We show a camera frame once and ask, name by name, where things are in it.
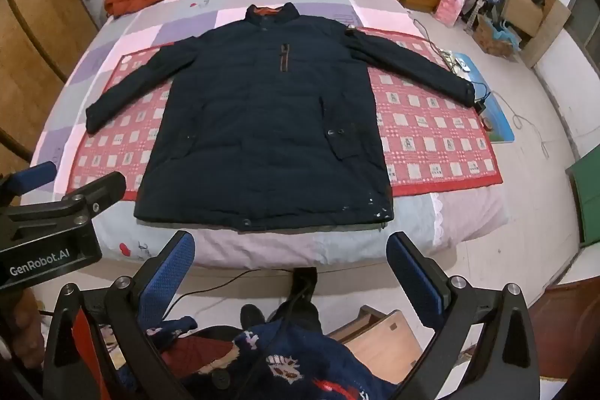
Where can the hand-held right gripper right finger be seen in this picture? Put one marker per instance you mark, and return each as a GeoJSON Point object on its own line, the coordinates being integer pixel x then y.
{"type": "Point", "coordinates": [412, 273]}

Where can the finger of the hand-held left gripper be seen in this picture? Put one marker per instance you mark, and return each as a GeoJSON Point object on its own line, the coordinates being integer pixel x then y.
{"type": "Point", "coordinates": [33, 176]}
{"type": "Point", "coordinates": [101, 189]}

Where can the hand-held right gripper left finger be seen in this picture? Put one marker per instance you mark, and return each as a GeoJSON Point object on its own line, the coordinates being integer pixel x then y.
{"type": "Point", "coordinates": [171, 273]}

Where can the dark navy padded jacket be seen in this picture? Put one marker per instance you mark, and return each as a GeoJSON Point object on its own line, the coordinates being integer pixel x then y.
{"type": "Point", "coordinates": [262, 137]}

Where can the person's left hand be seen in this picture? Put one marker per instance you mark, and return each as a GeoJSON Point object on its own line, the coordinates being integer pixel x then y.
{"type": "Point", "coordinates": [29, 329]}

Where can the wooden stool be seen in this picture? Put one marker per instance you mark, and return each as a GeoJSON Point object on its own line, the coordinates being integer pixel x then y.
{"type": "Point", "coordinates": [389, 343]}

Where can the person's black trouser leg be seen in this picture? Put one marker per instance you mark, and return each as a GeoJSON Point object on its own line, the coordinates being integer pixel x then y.
{"type": "Point", "coordinates": [300, 311]}

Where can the red patterned blanket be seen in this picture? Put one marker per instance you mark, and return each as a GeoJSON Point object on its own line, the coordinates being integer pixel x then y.
{"type": "Point", "coordinates": [431, 137]}

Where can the wooden wardrobe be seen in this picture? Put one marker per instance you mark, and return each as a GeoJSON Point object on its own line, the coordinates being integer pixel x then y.
{"type": "Point", "coordinates": [33, 30]}

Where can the person's navy patterned sweater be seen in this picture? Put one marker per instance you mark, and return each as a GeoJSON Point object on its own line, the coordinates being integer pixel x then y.
{"type": "Point", "coordinates": [290, 362]}

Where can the blue floor mat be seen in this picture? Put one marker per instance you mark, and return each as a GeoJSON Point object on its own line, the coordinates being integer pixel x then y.
{"type": "Point", "coordinates": [499, 123]}

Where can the green board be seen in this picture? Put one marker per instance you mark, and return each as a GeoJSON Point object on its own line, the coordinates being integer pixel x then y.
{"type": "Point", "coordinates": [588, 194]}

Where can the white power strip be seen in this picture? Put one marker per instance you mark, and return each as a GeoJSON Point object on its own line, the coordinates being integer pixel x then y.
{"type": "Point", "coordinates": [457, 62]}

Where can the pink bag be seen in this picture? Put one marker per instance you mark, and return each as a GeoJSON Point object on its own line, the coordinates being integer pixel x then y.
{"type": "Point", "coordinates": [447, 8]}

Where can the cardboard box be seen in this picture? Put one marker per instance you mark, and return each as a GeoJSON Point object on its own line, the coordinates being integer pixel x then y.
{"type": "Point", "coordinates": [520, 6]}

